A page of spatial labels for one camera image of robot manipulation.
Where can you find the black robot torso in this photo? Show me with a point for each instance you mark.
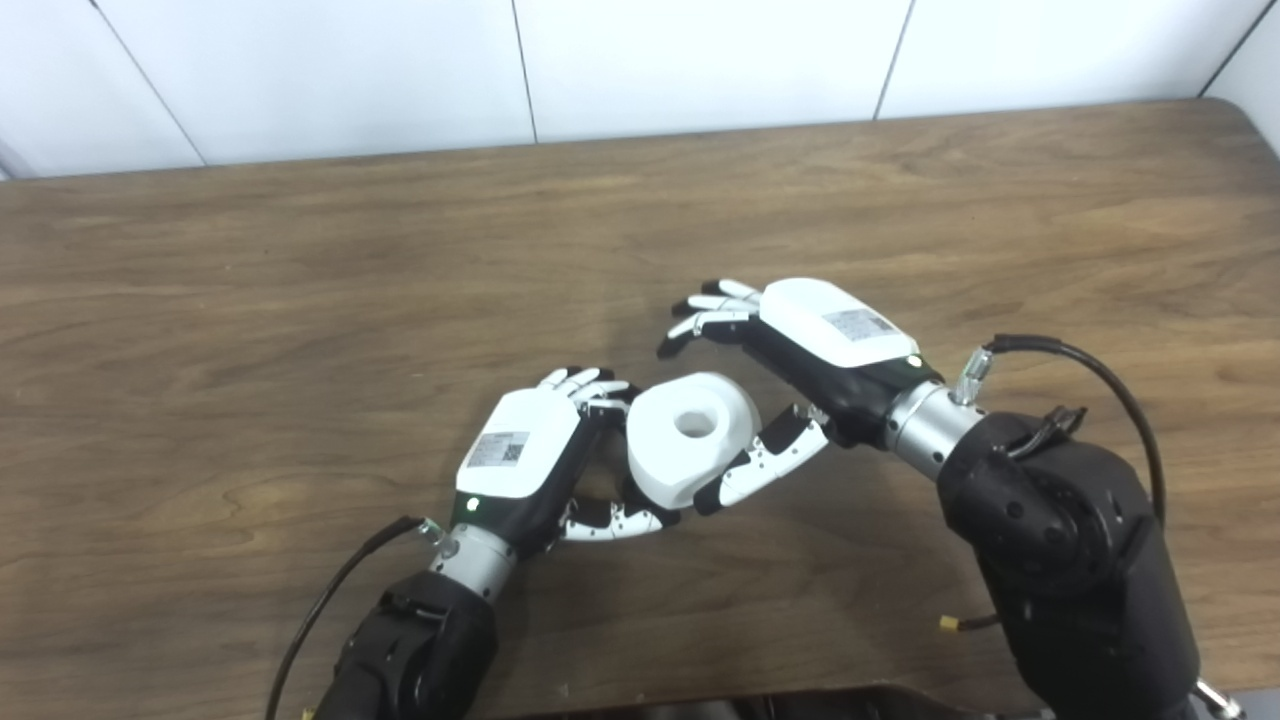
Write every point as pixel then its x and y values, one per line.
pixel 760 705

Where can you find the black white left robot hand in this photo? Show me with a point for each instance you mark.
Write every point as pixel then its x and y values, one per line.
pixel 520 450

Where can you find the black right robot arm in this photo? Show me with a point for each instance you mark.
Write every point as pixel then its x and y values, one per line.
pixel 1060 560

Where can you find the round white piece with holes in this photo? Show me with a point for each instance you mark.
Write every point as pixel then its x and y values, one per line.
pixel 665 460

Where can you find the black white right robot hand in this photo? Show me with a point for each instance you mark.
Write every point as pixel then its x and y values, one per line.
pixel 830 330

